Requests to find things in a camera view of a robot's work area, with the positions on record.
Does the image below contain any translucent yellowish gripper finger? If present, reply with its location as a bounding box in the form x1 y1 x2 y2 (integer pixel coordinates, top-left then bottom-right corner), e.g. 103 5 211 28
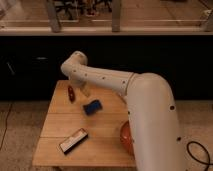
80 85 91 97

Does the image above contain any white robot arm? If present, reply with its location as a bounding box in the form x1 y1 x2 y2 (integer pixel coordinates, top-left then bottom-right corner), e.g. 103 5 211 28
61 51 187 171

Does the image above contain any blue sponge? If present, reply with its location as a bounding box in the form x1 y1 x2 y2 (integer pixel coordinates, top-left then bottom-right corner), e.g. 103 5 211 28
83 99 102 115

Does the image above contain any wooden table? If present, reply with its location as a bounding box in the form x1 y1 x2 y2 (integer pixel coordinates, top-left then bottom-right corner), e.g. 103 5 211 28
33 80 135 169

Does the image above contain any black and white box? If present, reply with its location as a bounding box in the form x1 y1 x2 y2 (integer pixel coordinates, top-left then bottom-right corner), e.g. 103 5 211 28
59 128 88 154

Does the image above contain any orange bowl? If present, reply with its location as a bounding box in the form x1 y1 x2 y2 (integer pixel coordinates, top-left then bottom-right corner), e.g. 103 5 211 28
120 121 134 156

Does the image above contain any black office chair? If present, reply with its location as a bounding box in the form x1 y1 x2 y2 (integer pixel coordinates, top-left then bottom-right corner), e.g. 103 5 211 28
54 0 113 20

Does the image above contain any black cable on floor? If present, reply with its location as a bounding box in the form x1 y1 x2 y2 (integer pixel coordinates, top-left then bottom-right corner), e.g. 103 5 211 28
186 140 213 171

